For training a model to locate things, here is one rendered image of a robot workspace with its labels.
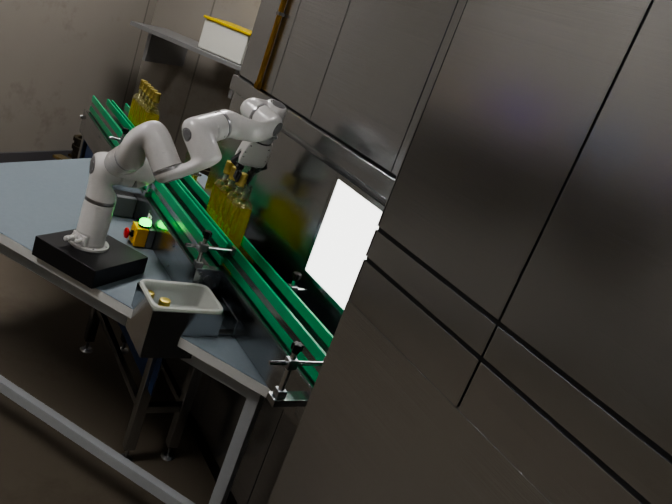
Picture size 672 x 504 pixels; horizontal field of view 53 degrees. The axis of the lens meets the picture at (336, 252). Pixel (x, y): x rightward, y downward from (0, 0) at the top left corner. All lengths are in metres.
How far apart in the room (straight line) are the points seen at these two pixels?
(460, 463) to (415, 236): 0.39
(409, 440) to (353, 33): 1.37
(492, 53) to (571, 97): 0.19
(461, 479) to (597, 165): 0.51
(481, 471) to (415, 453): 0.15
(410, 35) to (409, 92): 0.17
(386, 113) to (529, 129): 0.93
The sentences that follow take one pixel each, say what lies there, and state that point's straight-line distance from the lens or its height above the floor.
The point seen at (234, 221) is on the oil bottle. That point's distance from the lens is 2.25.
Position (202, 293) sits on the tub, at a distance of 2.15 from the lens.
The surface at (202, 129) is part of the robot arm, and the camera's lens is 1.91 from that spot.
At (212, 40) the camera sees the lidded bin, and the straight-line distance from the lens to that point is 5.14.
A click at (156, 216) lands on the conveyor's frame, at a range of 2.53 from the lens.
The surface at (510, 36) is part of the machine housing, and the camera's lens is 1.14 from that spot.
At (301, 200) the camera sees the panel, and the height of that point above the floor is 1.17.
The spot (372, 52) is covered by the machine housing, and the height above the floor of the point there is 1.68.
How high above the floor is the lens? 1.72
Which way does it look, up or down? 18 degrees down
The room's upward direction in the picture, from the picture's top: 21 degrees clockwise
